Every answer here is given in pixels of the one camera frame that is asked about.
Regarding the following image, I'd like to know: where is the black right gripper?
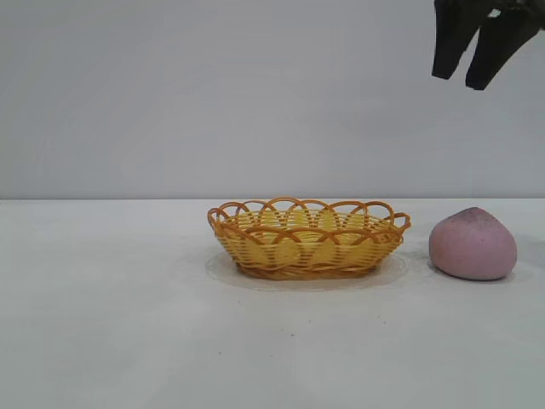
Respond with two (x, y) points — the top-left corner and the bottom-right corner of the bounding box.
(431, 0), (545, 91)

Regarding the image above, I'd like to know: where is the pink toy peach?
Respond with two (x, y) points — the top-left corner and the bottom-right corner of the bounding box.
(428, 206), (519, 281)

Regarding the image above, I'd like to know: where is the yellow woven wicker basket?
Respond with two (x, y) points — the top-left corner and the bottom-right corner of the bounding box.
(207, 196), (412, 282)

